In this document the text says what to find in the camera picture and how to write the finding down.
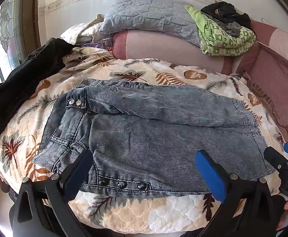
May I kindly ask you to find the pink sofa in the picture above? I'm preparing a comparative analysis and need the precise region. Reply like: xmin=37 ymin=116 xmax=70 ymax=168
xmin=112 ymin=20 xmax=288 ymax=151

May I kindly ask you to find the small grey cloth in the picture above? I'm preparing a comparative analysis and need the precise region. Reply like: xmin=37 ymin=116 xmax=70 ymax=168
xmin=223 ymin=22 xmax=242 ymax=37

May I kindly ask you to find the grey quilted pillow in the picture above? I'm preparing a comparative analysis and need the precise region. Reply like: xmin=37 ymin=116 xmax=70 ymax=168
xmin=99 ymin=0 xmax=202 ymax=47

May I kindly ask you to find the cream cloth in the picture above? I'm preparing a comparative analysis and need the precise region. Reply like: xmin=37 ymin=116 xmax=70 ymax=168
xmin=60 ymin=14 xmax=115 ymax=46

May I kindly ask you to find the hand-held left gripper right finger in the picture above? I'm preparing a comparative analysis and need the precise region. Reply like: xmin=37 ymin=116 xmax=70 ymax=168
xmin=195 ymin=150 xmax=280 ymax=237

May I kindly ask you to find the patterned glass window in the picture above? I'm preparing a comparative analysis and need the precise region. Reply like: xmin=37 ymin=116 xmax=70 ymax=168
xmin=0 ymin=0 xmax=41 ymax=83

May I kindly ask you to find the black crumpled cloth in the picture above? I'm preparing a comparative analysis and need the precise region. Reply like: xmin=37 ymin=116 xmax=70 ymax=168
xmin=200 ymin=1 xmax=251 ymax=27

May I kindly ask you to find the leaf print blanket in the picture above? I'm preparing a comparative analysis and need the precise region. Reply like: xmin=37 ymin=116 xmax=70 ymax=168
xmin=0 ymin=46 xmax=288 ymax=234

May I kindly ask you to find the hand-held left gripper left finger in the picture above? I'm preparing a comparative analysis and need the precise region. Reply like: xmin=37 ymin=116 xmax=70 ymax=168
xmin=9 ymin=149 xmax=94 ymax=237

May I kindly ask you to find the green patterned cloth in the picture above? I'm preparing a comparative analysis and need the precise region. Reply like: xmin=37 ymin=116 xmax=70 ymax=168
xmin=185 ymin=5 xmax=257 ymax=56

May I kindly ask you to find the purple printed cloth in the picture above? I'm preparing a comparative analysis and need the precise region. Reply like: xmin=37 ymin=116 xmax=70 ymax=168
xmin=85 ymin=38 xmax=113 ymax=51

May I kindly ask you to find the person's right hand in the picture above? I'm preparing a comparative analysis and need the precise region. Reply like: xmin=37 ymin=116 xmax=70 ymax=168
xmin=277 ymin=199 xmax=288 ymax=230

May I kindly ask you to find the black garment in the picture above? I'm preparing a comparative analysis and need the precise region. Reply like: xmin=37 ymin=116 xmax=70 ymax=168
xmin=0 ymin=38 xmax=73 ymax=146

